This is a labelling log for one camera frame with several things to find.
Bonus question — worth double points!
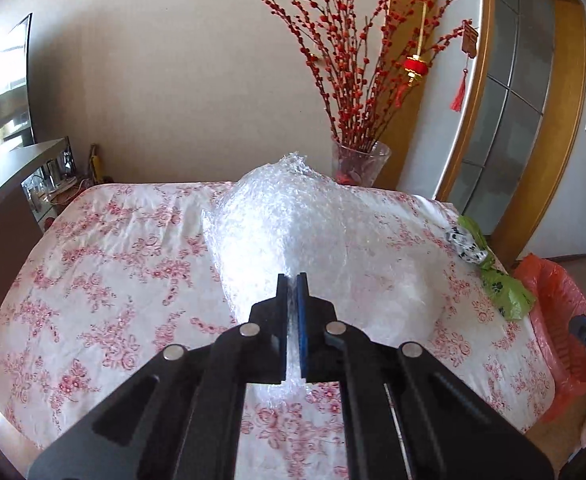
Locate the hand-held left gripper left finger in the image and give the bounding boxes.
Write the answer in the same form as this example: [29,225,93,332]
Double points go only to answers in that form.
[27,272,290,480]

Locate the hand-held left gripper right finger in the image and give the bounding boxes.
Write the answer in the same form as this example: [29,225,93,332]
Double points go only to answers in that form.
[295,272,556,480]

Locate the red plastic bag bin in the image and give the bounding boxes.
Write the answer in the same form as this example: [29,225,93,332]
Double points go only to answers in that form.
[513,254,586,423]

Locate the clear bubble wrap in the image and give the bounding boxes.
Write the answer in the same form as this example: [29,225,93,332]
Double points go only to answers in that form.
[200,152,456,411]

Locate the green printed plastic bag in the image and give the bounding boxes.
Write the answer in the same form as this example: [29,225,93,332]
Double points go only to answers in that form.
[455,215,536,322]

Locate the black white patterned wrapper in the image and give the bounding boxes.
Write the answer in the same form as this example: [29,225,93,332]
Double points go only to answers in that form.
[443,226,489,266]

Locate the glass vase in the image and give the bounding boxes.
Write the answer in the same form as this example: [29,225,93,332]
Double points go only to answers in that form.
[332,137,392,187]

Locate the floral pink white tablecloth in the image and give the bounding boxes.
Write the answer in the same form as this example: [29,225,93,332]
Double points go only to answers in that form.
[0,182,556,480]

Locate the red berry branches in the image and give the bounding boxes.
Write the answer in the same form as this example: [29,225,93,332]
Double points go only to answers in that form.
[254,0,474,155]

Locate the small red lantern ornament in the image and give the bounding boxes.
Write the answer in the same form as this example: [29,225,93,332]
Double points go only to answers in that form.
[404,2,430,86]

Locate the red knot tassel decoration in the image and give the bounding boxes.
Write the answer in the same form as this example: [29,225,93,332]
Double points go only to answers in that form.
[450,20,480,113]

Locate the flat screen television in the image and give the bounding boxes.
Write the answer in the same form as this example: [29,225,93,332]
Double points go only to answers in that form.
[0,12,37,162]

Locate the frosted glass door wooden frame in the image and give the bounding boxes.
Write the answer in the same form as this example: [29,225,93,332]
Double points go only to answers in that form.
[460,0,586,267]

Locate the yellow handled tool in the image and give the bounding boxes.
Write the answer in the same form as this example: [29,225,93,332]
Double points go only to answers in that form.
[88,144,105,184]

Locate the wooden wall trim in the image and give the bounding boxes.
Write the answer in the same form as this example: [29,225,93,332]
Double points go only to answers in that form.
[388,0,496,202]

